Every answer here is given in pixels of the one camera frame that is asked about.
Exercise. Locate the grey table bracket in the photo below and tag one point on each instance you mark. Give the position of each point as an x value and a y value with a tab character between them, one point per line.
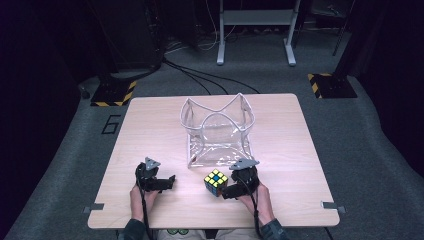
93	207
333	206

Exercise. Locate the person's right hand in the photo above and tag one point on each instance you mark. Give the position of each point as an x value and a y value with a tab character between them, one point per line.
260	203

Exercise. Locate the person's left hand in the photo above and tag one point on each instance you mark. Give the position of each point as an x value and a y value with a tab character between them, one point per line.
140	200

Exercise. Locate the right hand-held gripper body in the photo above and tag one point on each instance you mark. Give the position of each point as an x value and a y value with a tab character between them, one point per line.
246	178

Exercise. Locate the clear plastic storage bag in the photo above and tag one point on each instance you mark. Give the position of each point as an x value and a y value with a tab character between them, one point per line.
218	136

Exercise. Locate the white metal desk frame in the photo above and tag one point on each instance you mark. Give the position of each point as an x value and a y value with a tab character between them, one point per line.
256	17

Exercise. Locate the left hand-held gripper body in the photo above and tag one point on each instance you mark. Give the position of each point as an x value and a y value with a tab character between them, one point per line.
146	175

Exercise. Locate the black stand pole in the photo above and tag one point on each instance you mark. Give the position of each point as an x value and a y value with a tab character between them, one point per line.
346	40

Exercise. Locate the dark cabinet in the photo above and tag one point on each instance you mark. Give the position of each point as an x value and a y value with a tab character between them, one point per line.
133	33

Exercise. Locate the colourful puzzle cube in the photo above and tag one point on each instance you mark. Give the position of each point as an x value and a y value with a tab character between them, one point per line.
216	182

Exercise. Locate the person's right leg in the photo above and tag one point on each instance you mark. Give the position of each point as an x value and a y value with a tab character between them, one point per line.
238	234

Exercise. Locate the dark caster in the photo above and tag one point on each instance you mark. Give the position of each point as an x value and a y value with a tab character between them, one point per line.
84	92

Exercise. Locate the black yellow striped base plate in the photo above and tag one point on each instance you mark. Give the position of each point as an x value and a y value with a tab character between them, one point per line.
333	87
111	95

